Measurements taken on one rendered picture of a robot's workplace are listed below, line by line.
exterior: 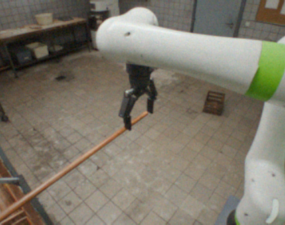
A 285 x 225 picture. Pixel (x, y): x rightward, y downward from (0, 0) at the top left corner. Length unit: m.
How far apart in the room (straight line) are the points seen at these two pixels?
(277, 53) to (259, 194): 0.42
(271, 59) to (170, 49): 0.19
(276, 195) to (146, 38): 0.56
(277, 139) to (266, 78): 0.34
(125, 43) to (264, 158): 0.57
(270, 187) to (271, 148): 0.12
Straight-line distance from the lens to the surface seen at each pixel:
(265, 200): 0.68
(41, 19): 5.65
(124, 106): 0.67
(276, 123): 0.68
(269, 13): 4.73
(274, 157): 0.76
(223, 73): 0.41
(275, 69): 0.41
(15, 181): 1.42
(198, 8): 5.19
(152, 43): 0.43
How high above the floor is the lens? 1.96
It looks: 37 degrees down
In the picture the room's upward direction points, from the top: straight up
